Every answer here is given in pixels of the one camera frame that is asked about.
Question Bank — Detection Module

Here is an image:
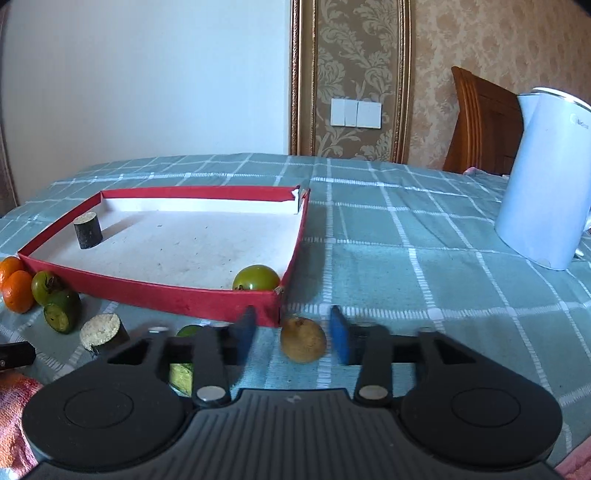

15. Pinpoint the green sugarcane piece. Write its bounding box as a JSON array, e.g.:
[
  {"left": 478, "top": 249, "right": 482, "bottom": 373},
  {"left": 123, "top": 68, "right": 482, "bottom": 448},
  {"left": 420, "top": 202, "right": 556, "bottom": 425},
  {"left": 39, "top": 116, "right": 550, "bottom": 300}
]
[
  {"left": 168, "top": 324, "right": 206, "bottom": 398},
  {"left": 44, "top": 290, "right": 82, "bottom": 335}
]

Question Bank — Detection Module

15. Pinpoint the green plaid blanket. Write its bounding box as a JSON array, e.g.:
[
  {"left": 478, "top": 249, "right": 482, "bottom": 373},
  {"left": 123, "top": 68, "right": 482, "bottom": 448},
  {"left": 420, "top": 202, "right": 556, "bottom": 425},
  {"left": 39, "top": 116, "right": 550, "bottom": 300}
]
[{"left": 0, "top": 154, "right": 591, "bottom": 480}]

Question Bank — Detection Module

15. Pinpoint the brown longan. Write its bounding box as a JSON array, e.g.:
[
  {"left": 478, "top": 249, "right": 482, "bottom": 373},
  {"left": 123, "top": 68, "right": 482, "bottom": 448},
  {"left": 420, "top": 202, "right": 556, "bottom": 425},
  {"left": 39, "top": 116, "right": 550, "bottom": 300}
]
[{"left": 280, "top": 315, "right": 328, "bottom": 364}]

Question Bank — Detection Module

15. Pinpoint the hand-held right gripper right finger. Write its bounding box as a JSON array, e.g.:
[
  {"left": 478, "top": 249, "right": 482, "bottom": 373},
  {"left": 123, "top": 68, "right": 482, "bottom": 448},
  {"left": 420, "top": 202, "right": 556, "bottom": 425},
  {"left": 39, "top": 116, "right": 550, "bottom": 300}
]
[{"left": 329, "top": 305, "right": 490, "bottom": 409}]

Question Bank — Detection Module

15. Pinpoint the white wall switch panel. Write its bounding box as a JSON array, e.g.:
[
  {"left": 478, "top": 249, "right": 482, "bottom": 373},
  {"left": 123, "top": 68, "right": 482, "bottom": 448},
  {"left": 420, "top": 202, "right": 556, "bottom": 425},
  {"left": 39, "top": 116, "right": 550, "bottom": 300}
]
[{"left": 331, "top": 98, "right": 383, "bottom": 128}]

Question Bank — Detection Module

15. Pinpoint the green persimmon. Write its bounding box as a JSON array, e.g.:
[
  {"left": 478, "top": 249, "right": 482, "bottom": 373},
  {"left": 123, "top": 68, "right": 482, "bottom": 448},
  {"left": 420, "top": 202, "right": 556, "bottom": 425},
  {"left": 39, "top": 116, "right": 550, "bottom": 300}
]
[
  {"left": 31, "top": 270, "right": 65, "bottom": 306},
  {"left": 232, "top": 264, "right": 281, "bottom": 292}
]

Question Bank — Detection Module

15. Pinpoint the wooden headboard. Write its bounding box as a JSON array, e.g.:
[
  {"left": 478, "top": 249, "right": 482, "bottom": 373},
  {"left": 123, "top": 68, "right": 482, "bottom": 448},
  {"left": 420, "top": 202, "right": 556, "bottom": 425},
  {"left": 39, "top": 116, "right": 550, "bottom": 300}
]
[{"left": 442, "top": 66, "right": 525, "bottom": 176}]

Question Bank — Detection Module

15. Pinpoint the red shallow cardboard box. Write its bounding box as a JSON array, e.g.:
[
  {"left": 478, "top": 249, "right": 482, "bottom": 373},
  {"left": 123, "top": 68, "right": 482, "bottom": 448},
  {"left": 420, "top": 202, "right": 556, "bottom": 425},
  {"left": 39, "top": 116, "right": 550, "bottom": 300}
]
[{"left": 17, "top": 186, "right": 311, "bottom": 328}]

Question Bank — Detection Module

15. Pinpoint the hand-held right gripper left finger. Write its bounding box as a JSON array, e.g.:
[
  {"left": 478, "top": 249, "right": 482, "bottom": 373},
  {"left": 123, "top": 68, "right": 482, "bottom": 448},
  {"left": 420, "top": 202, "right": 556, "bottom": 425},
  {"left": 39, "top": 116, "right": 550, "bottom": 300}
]
[{"left": 99, "top": 305, "right": 257, "bottom": 408}]

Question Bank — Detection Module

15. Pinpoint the white electric kettle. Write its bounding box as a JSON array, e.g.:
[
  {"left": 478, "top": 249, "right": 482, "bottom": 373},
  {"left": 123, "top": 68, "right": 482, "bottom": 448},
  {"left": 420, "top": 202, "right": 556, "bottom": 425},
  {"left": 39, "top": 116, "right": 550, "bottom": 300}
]
[{"left": 495, "top": 88, "right": 591, "bottom": 271}]

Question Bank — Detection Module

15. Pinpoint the gold wall moulding frame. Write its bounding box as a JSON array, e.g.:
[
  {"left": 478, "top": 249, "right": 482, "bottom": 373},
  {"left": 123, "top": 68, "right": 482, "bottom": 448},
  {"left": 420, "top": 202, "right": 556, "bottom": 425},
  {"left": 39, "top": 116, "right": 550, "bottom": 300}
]
[{"left": 289, "top": 0, "right": 413, "bottom": 164}]

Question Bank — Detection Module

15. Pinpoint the dark sugarcane piece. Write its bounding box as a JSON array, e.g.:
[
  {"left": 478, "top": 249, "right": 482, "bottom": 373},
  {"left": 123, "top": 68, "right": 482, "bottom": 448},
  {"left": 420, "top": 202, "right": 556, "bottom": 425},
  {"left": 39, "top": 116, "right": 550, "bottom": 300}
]
[
  {"left": 80, "top": 313, "right": 131, "bottom": 356},
  {"left": 73, "top": 212, "right": 103, "bottom": 250}
]

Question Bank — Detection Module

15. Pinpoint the person's pink clothing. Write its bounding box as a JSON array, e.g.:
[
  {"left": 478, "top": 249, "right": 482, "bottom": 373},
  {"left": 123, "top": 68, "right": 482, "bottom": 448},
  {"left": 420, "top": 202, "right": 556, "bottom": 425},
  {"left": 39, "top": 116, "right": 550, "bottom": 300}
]
[{"left": 0, "top": 371, "right": 47, "bottom": 478}]

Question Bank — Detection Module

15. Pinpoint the orange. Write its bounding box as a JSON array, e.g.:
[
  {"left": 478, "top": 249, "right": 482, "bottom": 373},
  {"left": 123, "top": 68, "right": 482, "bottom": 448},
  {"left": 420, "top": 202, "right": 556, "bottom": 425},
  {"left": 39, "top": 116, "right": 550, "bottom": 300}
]
[
  {"left": 0, "top": 257, "right": 25, "bottom": 296},
  {"left": 2, "top": 270, "right": 35, "bottom": 315}
]

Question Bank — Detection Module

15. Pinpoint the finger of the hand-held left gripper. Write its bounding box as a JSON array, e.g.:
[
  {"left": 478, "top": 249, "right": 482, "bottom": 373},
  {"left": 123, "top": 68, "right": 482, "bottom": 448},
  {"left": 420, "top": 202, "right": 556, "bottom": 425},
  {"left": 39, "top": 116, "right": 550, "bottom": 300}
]
[{"left": 0, "top": 342, "right": 37, "bottom": 372}]

